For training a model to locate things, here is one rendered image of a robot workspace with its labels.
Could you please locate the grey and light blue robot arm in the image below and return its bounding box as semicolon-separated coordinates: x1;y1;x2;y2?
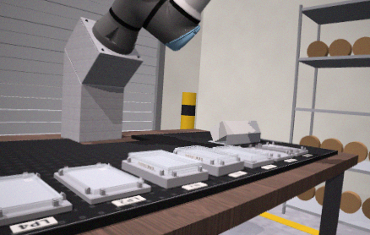
92;0;210;55

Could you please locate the black perforated work table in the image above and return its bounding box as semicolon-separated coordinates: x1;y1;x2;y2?
0;131;338;235

